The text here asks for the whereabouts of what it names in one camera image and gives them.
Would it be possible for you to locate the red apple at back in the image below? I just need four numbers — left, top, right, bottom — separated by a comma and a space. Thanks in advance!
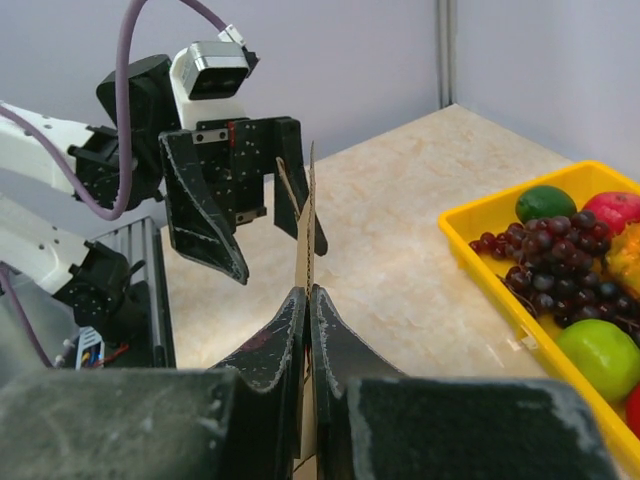
583, 191, 639, 235

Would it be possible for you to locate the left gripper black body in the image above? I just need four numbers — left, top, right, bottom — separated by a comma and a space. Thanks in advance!
192, 118, 276, 223

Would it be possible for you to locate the dark green lime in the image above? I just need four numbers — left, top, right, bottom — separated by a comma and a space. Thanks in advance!
515, 185, 577, 224

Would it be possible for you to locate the right aluminium frame post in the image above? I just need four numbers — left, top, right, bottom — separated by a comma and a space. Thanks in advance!
436, 0, 458, 108

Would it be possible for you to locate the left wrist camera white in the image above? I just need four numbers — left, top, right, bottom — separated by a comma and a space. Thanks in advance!
169, 40, 259, 130

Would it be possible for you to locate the red tomato fruit front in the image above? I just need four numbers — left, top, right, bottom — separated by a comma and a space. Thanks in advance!
625, 385, 640, 438

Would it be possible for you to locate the pineapple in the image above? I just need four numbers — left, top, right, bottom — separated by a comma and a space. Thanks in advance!
605, 223, 639, 292

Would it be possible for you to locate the yellow plastic tray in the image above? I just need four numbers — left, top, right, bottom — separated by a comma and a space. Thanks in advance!
438, 161, 639, 478

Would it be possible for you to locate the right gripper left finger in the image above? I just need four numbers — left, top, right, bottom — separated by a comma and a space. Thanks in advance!
1, 287, 306, 479

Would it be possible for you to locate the light green apple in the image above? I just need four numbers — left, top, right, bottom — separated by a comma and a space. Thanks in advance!
556, 319, 639, 403

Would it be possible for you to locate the brown cardboard box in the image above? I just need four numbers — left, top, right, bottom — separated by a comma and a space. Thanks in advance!
282, 144, 316, 479

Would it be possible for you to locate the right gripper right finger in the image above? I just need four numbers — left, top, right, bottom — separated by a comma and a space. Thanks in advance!
309, 287, 617, 479

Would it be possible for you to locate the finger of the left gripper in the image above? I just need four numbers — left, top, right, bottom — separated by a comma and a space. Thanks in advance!
159, 130, 249, 285
273, 117, 309, 239

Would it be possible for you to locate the purple grape bunch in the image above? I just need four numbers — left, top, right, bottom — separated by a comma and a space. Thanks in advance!
469, 210, 639, 342

